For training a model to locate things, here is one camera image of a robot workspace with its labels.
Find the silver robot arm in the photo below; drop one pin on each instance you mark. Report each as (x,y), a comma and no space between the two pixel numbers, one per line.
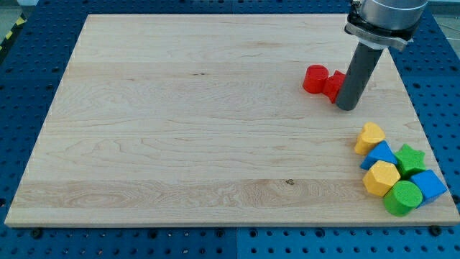
(385,23)

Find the yellow heart block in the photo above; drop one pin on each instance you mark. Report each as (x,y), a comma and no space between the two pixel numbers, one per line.
(370,136)

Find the blue triangle block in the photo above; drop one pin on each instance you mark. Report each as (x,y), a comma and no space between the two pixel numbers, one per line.
(381,152)

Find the light wooden board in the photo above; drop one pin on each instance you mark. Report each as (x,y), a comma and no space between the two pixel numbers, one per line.
(186,120)

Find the red cylinder block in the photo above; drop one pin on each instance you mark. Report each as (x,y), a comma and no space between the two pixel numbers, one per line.
(315,78)

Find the red star block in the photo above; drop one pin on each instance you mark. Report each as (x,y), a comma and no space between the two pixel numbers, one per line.
(333,85)

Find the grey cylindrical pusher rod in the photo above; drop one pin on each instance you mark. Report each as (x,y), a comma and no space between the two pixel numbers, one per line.
(360,69)

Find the yellow hexagon block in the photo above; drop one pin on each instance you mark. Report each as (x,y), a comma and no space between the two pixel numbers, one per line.
(380,178)

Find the green star block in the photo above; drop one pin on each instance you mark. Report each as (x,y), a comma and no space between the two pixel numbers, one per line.
(409,161)

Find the green cylinder block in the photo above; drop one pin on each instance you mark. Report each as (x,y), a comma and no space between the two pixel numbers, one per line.
(402,198)

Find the blue cube block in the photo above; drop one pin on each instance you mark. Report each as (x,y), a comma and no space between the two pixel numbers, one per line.
(430,186)

